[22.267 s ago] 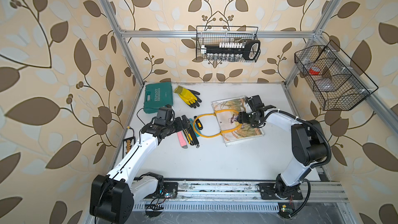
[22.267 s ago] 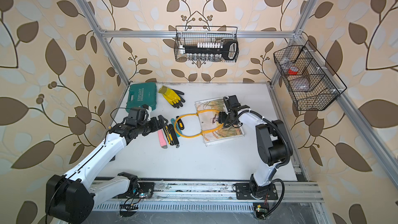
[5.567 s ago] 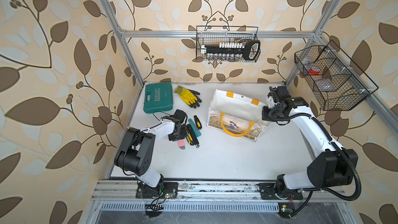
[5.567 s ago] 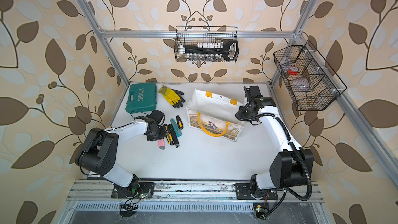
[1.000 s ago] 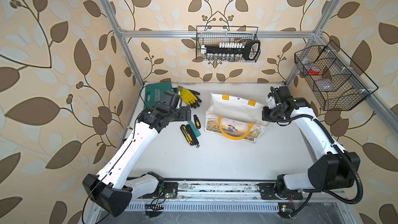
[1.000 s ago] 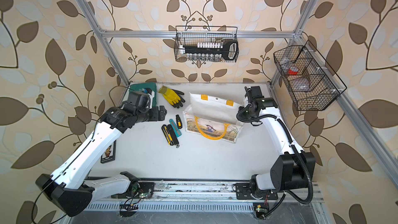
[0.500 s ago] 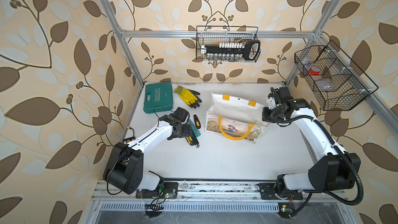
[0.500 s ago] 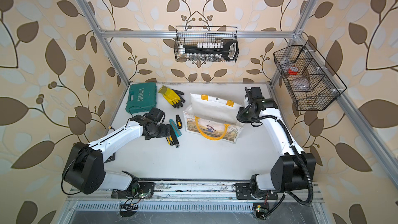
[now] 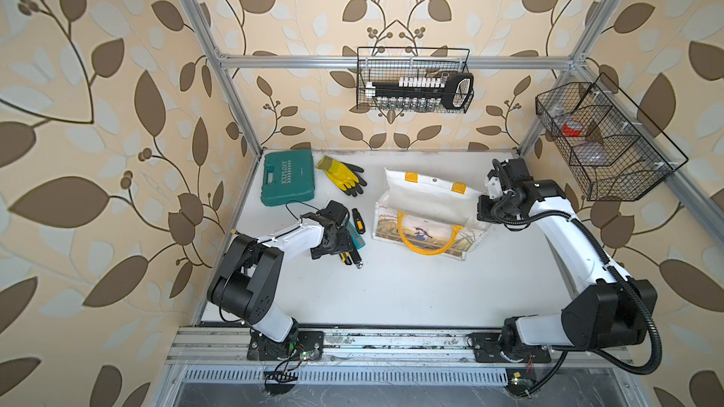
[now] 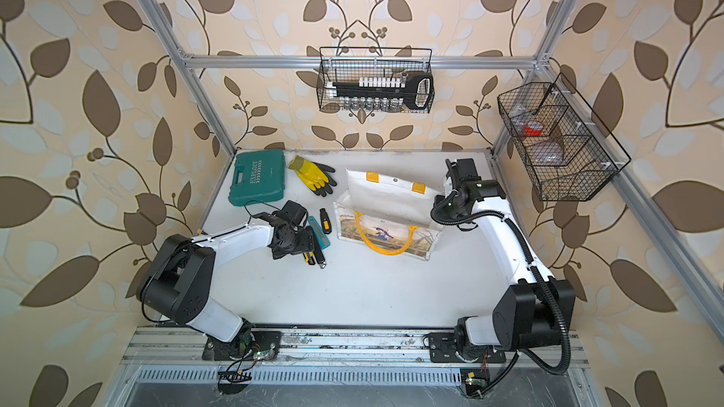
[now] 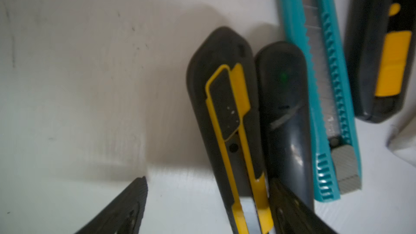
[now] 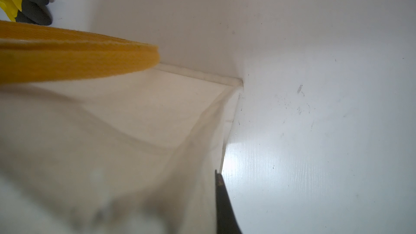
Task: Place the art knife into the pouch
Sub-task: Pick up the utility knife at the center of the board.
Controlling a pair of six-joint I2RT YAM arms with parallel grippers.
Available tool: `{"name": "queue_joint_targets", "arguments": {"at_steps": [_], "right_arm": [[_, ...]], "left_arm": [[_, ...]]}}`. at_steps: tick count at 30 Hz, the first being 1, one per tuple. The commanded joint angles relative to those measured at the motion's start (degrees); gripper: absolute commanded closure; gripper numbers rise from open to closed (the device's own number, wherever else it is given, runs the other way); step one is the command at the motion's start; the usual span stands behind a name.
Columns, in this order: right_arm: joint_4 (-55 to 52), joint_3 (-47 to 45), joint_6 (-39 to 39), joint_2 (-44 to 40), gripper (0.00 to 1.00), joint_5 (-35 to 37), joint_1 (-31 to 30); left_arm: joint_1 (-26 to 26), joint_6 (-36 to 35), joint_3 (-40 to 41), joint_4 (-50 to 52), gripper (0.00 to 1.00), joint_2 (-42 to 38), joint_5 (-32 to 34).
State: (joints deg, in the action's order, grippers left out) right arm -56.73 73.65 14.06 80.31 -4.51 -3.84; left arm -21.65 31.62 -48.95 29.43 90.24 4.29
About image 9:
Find teal utility knife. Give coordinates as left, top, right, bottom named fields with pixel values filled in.
left=347, top=220, right=366, bottom=250

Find white canvas pouch yellow handles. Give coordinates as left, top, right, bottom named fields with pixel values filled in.
left=371, top=170, right=490, bottom=261

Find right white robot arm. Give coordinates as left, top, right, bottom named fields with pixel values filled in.
left=478, top=176, right=662, bottom=352

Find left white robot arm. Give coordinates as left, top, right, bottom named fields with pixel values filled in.
left=207, top=207, right=356, bottom=343

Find long black utility knife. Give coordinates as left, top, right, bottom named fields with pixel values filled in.
left=344, top=247, right=363, bottom=269

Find short black yellow utility knife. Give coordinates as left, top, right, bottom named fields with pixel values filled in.
left=352, top=208, right=366, bottom=236

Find yellow and grey work glove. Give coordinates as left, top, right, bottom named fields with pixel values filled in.
left=316, top=156, right=367, bottom=197

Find green plastic tool case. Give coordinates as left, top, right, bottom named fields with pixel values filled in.
left=260, top=149, right=316, bottom=207

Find red item in basket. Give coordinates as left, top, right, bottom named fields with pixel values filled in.
left=562, top=121, right=584, bottom=138

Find socket set in basket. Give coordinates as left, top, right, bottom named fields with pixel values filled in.
left=362, top=73, right=474, bottom=113

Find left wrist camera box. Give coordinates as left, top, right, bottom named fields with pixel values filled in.
left=321, top=200, right=350, bottom=228

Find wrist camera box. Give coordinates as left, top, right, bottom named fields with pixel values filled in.
left=321, top=200, right=350, bottom=228
left=486, top=158, right=533, bottom=199

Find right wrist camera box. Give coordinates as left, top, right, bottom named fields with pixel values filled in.
left=486, top=158, right=533, bottom=199

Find right black wire basket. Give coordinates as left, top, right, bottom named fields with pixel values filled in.
left=535, top=73, right=689, bottom=202

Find black wire basket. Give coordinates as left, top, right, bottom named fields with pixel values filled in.
left=356, top=46, right=474, bottom=113
left=535, top=73, right=689, bottom=202

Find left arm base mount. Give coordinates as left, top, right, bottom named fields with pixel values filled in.
left=247, top=320, right=324, bottom=362

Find black corrugated cable conduit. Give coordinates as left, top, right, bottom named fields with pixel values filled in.
left=488, top=159, right=663, bottom=376

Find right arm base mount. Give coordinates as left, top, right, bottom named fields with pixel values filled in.
left=468, top=327, right=552, bottom=364

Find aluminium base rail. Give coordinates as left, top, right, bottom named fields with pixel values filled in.
left=165, top=326, right=629, bottom=369

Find back black wire basket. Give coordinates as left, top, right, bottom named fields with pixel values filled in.
left=356, top=46, right=474, bottom=113

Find aluminium frame back bar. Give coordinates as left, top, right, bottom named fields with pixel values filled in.
left=219, top=55, right=575, bottom=71

